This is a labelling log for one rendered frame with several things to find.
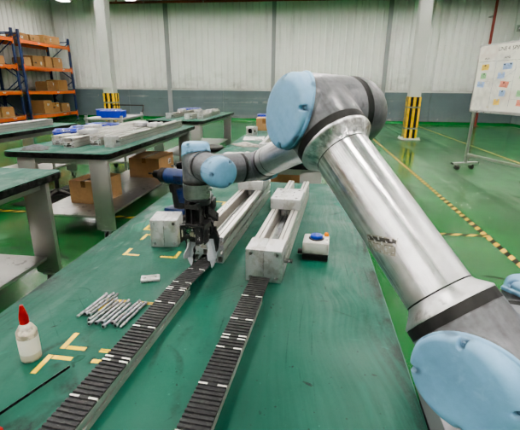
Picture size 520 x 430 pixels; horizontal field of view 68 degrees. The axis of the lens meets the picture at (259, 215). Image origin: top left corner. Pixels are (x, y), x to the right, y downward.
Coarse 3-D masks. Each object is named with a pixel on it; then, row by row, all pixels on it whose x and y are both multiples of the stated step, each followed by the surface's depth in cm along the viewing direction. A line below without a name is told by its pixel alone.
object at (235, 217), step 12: (240, 192) 166; (264, 192) 177; (228, 204) 149; (240, 204) 163; (252, 204) 153; (228, 216) 147; (240, 216) 136; (252, 216) 155; (228, 228) 124; (240, 228) 136; (228, 240) 122; (204, 252) 120; (228, 252) 123
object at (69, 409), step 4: (64, 404) 61; (68, 404) 61; (72, 404) 61; (76, 404) 62; (60, 408) 61; (64, 408) 61; (68, 408) 61; (72, 408) 61; (76, 408) 61; (80, 408) 61; (84, 408) 61; (88, 408) 61; (60, 412) 60; (64, 412) 60; (68, 412) 60; (72, 412) 60; (76, 412) 60; (80, 412) 60; (84, 412) 60; (88, 412) 60; (80, 416) 59; (84, 416) 59
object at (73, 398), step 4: (72, 396) 63; (76, 396) 63; (80, 396) 63; (84, 396) 63; (88, 396) 63; (68, 400) 62; (72, 400) 62; (76, 400) 62; (80, 400) 62; (84, 400) 62; (88, 400) 62; (92, 400) 62; (96, 400) 62; (80, 404) 62; (84, 404) 61; (88, 404) 61; (92, 404) 61
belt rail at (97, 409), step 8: (184, 296) 98; (176, 304) 92; (176, 312) 92; (168, 320) 88; (160, 328) 84; (152, 336) 80; (144, 344) 77; (152, 344) 81; (144, 352) 78; (136, 360) 75; (128, 368) 72; (120, 376) 69; (128, 376) 72; (112, 384) 66; (120, 384) 69; (112, 392) 67; (104, 400) 65; (96, 408) 62; (104, 408) 65; (88, 416) 60; (96, 416) 63; (80, 424) 58; (88, 424) 60
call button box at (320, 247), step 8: (304, 240) 121; (312, 240) 121; (320, 240) 121; (328, 240) 122; (304, 248) 121; (312, 248) 120; (320, 248) 119; (328, 248) 119; (304, 256) 121; (312, 256) 121; (320, 256) 120
